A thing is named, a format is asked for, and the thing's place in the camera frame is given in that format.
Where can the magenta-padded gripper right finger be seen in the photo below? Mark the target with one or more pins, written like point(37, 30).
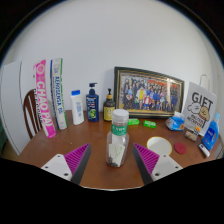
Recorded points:
point(148, 160)

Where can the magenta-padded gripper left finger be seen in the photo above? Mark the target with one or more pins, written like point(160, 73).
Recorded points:
point(75, 160)

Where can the clear plastic bottle green label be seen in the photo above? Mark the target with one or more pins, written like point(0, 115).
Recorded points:
point(117, 143)

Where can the white mug yellow rim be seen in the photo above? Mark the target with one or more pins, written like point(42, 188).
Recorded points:
point(159, 145)

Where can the flat round red coaster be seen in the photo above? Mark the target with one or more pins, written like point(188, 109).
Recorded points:
point(180, 148)

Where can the small green packet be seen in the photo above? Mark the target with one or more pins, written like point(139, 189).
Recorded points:
point(149, 124)
point(133, 122)

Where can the blue tissue pack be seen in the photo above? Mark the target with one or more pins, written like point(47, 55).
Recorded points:
point(175, 123)

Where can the white bottle blue cap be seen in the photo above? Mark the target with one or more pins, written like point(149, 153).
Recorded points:
point(78, 110)

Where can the dark blue pump bottle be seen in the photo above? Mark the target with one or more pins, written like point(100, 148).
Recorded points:
point(92, 106)

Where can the colourful puzzle cube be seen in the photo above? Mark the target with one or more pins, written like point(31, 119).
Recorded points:
point(197, 129)

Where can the dark amber pump bottle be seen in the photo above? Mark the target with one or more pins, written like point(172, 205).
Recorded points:
point(109, 111)

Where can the dark wooden chair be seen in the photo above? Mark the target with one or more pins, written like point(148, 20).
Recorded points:
point(31, 113)

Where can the framed group picture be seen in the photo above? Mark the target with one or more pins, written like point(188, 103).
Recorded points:
point(148, 93)

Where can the pink and white tube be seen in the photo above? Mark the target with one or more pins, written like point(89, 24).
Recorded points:
point(44, 100)

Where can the blue detergent bottle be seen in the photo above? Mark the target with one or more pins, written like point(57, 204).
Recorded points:
point(211, 135)

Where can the white printed paper gift bag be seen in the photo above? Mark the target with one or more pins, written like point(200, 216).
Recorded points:
point(200, 106)

